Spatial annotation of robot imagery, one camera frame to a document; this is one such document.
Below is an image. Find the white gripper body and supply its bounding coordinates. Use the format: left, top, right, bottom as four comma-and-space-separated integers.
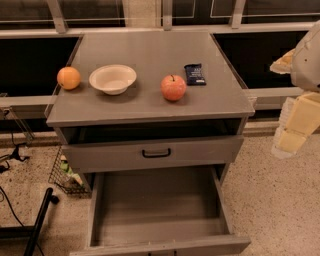
290, 21, 320, 92

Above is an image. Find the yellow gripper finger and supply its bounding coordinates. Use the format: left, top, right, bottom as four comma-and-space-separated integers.
271, 92, 320, 159
270, 49, 295, 74

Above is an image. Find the red apple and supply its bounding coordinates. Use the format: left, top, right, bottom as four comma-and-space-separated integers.
160, 75, 187, 101

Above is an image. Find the grey top drawer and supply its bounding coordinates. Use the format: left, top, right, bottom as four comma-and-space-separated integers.
62, 135, 244, 173

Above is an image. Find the grey drawer cabinet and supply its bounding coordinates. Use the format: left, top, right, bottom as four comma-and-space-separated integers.
44, 30, 256, 256

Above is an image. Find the open grey middle drawer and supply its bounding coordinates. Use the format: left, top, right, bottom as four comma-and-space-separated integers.
70, 166, 251, 256

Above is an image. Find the dark blue snack packet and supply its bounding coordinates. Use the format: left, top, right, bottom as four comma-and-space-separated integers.
184, 64, 206, 86

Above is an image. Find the white bowl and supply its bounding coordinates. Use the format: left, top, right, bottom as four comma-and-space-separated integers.
89, 65, 137, 95

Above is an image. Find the orange fruit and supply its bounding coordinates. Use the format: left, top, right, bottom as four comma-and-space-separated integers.
57, 67, 81, 90

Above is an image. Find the metal window railing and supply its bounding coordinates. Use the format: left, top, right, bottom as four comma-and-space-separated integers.
0, 0, 320, 38

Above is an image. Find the black stand leg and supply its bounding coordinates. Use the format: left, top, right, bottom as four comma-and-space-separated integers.
0, 187, 59, 256

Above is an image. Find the black drawer handle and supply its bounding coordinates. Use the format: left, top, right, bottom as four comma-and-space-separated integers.
141, 148, 171, 158

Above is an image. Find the black wire basket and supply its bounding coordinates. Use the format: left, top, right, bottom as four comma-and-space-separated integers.
48, 148, 90, 196

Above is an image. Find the black floor cable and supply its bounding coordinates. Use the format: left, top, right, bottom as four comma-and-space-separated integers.
0, 131, 31, 174

